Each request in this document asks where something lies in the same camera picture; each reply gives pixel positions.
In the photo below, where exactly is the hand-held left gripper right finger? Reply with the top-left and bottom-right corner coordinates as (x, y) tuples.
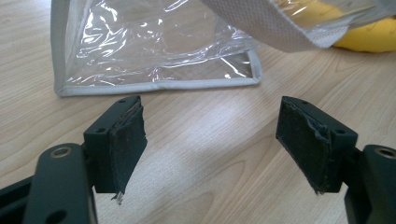
(275, 95), (359, 195)

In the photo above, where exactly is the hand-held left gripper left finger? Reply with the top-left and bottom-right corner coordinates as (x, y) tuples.
(82, 94), (149, 205)

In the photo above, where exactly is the clear plastic bag grey trim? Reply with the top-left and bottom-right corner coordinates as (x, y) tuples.
(49, 0), (396, 98)

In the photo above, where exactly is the yellow banana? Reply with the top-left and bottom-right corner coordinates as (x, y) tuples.
(290, 0), (396, 53)

